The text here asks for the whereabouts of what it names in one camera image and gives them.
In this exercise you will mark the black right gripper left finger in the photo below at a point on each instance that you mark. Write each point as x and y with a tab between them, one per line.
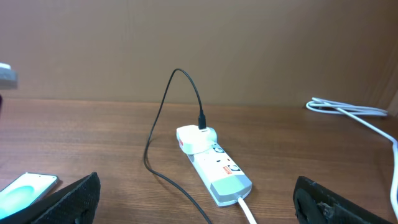
74	204

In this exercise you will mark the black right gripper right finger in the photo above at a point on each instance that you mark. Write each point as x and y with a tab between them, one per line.
315	204

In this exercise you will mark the teal screen Galaxy smartphone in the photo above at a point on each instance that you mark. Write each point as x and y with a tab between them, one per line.
24	191

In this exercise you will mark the white USB charger plug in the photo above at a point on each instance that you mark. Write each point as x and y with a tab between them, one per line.
193	140

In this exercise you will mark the white power strip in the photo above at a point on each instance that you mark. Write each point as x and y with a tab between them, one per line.
223	178

